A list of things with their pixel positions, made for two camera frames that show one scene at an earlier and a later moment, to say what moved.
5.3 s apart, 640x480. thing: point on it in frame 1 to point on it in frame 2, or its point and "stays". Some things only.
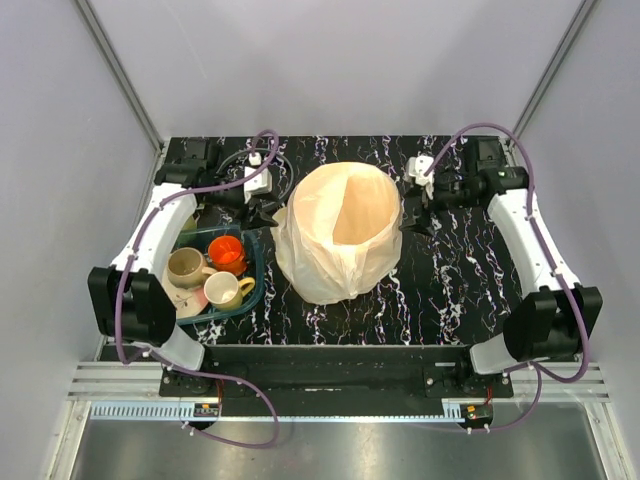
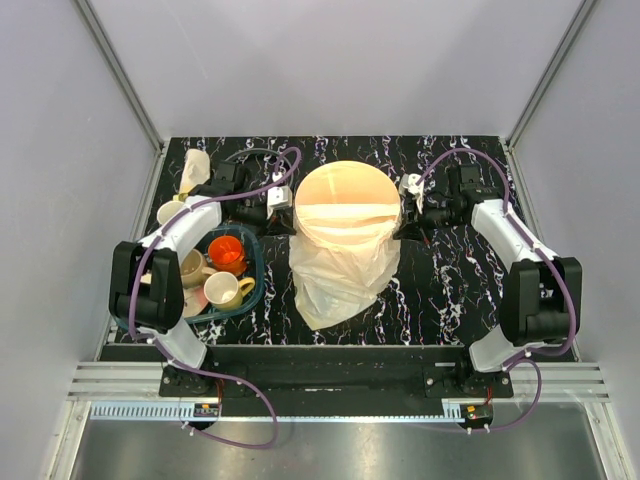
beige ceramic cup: x=186 y=268 stays
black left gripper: x=256 y=219 to x=279 y=224
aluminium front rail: x=132 y=382 stays
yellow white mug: x=224 y=290 stays
